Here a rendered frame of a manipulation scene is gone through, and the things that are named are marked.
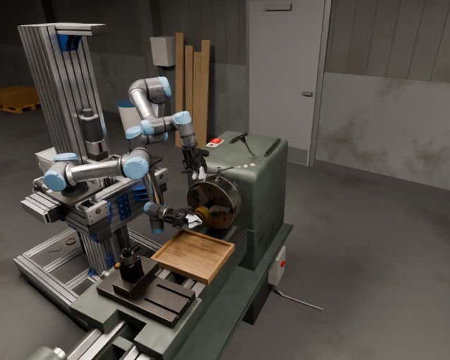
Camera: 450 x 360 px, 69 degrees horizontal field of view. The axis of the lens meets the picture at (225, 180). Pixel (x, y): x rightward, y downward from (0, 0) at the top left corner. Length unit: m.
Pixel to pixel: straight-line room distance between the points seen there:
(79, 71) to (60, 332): 1.87
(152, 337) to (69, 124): 1.30
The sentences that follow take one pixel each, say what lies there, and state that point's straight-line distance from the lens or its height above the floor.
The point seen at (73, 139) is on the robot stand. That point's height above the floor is 1.41.
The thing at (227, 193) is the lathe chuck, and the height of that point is 1.19.
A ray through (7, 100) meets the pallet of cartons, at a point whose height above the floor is 0.27.
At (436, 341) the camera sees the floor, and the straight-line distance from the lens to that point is 2.92.
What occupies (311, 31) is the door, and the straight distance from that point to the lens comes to 4.43.
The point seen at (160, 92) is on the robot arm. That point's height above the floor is 1.67.
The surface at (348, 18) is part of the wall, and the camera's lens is 4.33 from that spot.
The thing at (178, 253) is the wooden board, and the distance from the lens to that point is 1.89.
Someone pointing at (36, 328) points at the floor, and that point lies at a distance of 3.04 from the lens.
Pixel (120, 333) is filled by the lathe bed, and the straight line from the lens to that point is 1.66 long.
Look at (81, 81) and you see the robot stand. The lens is 2.17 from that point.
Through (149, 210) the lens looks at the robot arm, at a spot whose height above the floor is 1.10.
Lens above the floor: 2.11
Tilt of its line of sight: 29 degrees down
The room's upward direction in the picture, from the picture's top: 2 degrees counter-clockwise
